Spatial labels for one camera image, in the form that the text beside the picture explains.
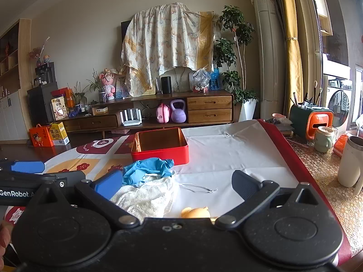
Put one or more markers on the yellow carton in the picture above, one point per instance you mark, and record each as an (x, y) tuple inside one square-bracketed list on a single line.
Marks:
[(59, 133)]

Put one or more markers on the wooden tv stand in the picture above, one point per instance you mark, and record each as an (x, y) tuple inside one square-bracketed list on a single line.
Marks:
[(209, 107)]

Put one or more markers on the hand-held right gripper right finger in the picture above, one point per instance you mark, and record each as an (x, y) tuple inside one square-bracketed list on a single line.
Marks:
[(245, 185)]

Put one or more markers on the purple kettlebell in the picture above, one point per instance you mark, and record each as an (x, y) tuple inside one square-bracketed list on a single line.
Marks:
[(178, 114)]

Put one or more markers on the person's left hand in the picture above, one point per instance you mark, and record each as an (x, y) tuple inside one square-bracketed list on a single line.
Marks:
[(3, 240)]

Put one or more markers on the small dark teapot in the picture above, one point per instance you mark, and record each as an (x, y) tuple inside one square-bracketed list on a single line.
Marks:
[(94, 102)]

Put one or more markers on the floral cloth cover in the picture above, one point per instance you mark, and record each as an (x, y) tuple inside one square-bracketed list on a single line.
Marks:
[(164, 39)]

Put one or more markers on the washing machine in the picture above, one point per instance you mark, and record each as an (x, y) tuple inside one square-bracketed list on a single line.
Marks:
[(339, 104)]

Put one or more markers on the white standing air conditioner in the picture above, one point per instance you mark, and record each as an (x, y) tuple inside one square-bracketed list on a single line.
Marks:
[(266, 62)]

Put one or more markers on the small potted plant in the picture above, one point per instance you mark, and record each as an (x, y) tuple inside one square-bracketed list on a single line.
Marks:
[(78, 96)]

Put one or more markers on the yellow curtain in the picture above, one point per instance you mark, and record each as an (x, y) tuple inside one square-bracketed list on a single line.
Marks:
[(292, 48)]

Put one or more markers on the green mug with lid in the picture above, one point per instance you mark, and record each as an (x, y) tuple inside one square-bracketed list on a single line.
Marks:
[(323, 141)]

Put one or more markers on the pile of clear bags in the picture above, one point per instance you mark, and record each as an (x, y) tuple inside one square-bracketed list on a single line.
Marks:
[(280, 126)]

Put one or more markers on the clear glass vase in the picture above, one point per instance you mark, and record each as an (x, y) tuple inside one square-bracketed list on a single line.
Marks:
[(156, 86)]

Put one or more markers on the red tin box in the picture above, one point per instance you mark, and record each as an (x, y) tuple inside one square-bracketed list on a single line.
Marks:
[(158, 154)]

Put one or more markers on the white router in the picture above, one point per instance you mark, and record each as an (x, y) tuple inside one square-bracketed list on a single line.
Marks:
[(131, 117)]

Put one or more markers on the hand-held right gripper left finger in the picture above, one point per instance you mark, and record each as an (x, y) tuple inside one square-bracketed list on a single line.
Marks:
[(109, 184)]

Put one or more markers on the black speaker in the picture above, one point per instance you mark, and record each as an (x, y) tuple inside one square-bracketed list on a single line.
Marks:
[(166, 85)]

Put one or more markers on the pink plush doll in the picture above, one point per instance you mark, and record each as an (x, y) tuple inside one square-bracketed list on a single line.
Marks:
[(107, 83)]

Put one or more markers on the black cabinet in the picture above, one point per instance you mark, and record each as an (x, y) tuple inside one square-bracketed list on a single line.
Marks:
[(42, 104)]

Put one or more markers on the blue toy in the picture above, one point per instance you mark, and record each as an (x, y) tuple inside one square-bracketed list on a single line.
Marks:
[(73, 114)]

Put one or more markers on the vase with flowers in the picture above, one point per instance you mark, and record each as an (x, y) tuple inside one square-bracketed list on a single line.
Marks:
[(38, 58)]

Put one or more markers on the small wooden box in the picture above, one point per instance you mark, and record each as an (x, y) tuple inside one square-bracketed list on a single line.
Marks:
[(99, 110)]

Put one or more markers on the potted orchid plant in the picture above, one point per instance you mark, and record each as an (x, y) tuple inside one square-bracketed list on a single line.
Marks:
[(97, 86)]

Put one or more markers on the pink bowl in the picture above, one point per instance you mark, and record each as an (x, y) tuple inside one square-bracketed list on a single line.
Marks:
[(279, 116)]

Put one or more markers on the illustrated card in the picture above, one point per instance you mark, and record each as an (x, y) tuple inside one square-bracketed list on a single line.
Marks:
[(119, 87)]

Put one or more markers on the bunch of brushes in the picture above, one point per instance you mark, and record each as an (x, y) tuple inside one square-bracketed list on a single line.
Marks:
[(307, 99)]

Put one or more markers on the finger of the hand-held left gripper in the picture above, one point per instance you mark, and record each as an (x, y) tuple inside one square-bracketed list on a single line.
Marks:
[(28, 180), (27, 166)]

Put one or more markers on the orange packet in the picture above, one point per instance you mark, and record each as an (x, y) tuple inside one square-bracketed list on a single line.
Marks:
[(340, 146)]

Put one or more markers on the orange gift bag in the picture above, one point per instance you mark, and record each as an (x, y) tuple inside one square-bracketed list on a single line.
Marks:
[(41, 137)]

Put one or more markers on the pink case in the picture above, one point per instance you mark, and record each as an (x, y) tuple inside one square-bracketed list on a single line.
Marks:
[(163, 114)]

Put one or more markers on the black coffee machine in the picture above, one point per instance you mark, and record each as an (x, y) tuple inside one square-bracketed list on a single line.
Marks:
[(44, 73)]

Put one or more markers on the clear plastic bag with items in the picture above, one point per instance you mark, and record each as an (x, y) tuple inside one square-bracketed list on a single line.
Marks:
[(200, 79)]

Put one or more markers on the potted tree in white pot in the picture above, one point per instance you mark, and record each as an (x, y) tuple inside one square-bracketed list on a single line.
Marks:
[(232, 42)]

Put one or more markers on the white cup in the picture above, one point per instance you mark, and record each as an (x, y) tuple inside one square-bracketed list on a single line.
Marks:
[(350, 164)]

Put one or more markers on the red and orange gift box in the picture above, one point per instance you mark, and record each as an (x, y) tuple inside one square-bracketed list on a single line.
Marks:
[(63, 95)]

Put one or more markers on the blue cloth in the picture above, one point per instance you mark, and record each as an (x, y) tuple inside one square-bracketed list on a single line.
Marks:
[(147, 170)]

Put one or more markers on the wooden shelf unit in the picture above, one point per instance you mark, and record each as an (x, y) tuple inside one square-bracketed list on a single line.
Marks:
[(11, 76)]

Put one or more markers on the yellow soft toy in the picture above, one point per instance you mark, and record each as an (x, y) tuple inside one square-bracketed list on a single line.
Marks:
[(194, 212)]

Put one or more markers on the gold lace table mat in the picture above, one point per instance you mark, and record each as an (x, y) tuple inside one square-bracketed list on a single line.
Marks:
[(326, 175)]

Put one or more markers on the green and orange holder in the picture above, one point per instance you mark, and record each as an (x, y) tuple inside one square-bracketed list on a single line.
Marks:
[(306, 121)]

